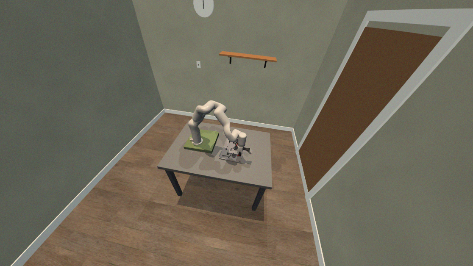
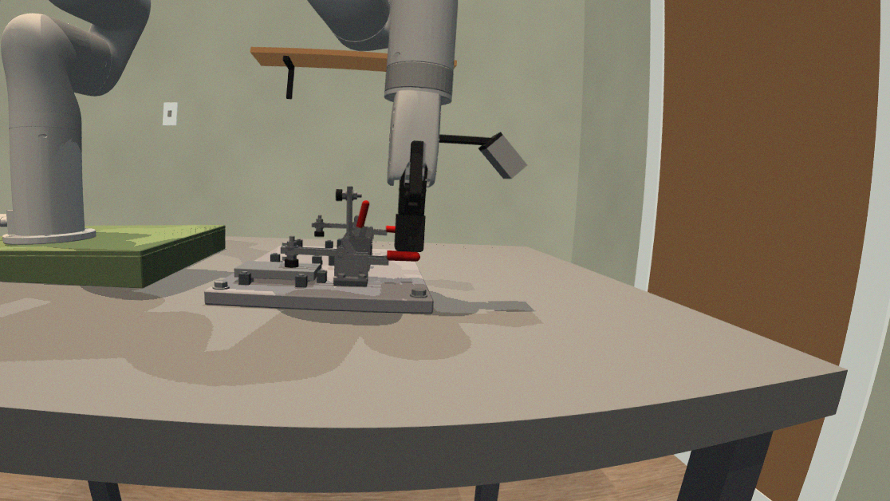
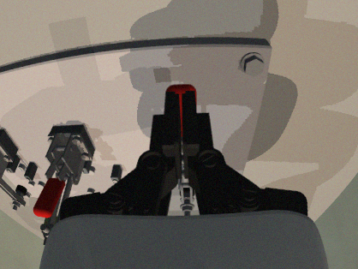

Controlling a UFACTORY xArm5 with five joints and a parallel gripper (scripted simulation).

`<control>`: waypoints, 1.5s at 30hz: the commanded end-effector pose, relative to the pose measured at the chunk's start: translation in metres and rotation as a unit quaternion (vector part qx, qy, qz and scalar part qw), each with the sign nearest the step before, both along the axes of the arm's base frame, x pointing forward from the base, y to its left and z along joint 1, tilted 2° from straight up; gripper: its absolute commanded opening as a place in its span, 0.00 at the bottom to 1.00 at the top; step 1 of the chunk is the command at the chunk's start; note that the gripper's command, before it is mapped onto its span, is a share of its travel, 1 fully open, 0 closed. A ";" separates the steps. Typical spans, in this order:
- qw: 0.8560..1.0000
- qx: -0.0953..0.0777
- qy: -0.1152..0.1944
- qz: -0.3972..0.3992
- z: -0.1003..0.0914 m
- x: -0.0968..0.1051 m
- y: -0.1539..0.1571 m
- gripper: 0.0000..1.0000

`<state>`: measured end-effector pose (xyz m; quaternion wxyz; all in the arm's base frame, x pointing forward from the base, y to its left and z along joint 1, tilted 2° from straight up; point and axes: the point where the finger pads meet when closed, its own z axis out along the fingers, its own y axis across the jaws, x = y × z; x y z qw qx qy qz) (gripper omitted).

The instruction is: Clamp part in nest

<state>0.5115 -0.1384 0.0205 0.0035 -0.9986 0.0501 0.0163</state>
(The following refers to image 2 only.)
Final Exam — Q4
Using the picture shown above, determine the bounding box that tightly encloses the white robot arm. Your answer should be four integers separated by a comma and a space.
0, 0, 527, 245

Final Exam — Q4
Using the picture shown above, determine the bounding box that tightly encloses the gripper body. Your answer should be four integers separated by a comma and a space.
384, 87, 452, 187

